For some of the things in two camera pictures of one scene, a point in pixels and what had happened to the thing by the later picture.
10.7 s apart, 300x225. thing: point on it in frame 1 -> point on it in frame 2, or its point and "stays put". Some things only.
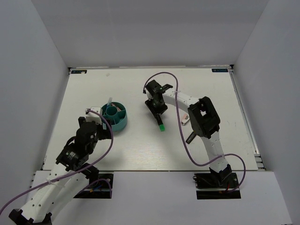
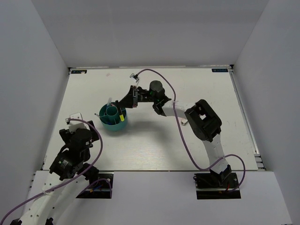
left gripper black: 106,133 -> 67,136
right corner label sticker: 220,70 stays put
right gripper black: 149,104 -> 131,99
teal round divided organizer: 116,114 stays put
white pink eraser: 185,117 stays put
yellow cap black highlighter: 191,137 -> 121,116
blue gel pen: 109,102 stays put
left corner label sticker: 79,71 stays put
